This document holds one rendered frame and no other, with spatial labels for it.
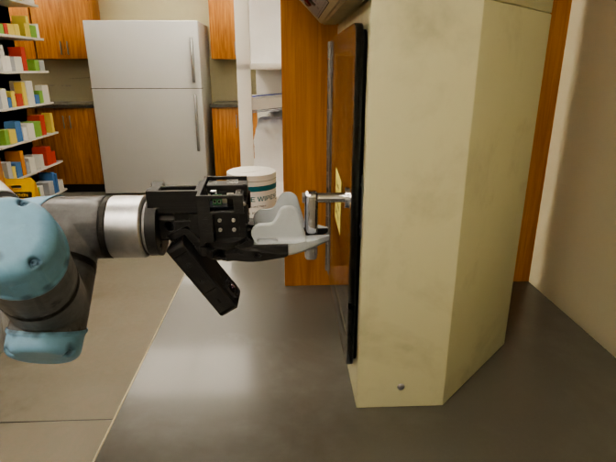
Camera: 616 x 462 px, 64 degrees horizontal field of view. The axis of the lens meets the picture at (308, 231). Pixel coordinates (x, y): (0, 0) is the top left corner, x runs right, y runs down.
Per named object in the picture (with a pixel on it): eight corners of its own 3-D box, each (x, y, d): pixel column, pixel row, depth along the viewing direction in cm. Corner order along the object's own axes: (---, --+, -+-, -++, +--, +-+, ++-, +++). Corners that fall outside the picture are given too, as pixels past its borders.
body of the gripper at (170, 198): (248, 196, 54) (137, 197, 53) (252, 265, 57) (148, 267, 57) (252, 174, 61) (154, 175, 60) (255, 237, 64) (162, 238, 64)
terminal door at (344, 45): (332, 272, 90) (335, 38, 77) (352, 370, 61) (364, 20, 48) (327, 272, 90) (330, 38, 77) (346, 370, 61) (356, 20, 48)
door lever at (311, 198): (346, 262, 61) (343, 252, 63) (348, 191, 57) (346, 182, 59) (302, 263, 61) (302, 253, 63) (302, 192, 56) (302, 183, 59)
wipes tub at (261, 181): (277, 216, 141) (276, 165, 136) (276, 231, 128) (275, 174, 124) (231, 217, 140) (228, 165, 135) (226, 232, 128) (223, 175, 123)
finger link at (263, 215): (328, 195, 59) (252, 198, 58) (327, 239, 62) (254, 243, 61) (324, 186, 62) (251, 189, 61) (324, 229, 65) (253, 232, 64)
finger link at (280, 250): (287, 250, 55) (210, 249, 56) (287, 262, 56) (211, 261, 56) (290, 233, 60) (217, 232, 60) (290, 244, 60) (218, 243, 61)
